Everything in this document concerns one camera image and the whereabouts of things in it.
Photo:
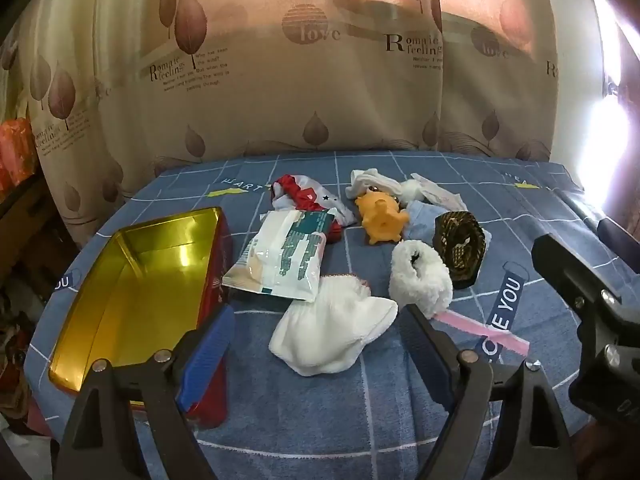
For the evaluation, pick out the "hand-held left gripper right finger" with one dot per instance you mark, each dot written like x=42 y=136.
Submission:
x=432 y=355

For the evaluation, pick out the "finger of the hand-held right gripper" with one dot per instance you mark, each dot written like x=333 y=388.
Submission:
x=560 y=265

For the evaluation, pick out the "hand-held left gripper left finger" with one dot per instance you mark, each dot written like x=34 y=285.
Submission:
x=210 y=355

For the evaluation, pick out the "fluffy white sock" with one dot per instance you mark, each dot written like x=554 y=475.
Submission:
x=425 y=285

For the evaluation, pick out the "red and gold tin box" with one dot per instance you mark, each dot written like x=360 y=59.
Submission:
x=140 y=285

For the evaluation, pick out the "dark brown patterned pouch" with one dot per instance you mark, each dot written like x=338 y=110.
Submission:
x=460 y=250

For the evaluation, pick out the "large white sock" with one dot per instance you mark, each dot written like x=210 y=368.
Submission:
x=330 y=325

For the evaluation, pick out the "white and green wipes packet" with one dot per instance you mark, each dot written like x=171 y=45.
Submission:
x=285 y=255

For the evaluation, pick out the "light blue cloth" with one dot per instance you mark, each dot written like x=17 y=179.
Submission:
x=422 y=217

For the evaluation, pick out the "white printed cloth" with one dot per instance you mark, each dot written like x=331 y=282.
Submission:
x=440 y=195

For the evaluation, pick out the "orange rubber toy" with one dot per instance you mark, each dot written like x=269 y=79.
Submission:
x=380 y=215

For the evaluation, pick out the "red and white cloth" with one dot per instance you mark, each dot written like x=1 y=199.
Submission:
x=305 y=195

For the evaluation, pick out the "blue checked blanket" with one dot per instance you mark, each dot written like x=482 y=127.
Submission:
x=350 y=410

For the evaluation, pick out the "beige leaf print curtain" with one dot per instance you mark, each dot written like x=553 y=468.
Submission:
x=300 y=100

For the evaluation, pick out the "orange plastic package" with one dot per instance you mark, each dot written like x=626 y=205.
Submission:
x=15 y=155

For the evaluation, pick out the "black metal frame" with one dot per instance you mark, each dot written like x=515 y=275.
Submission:
x=617 y=240

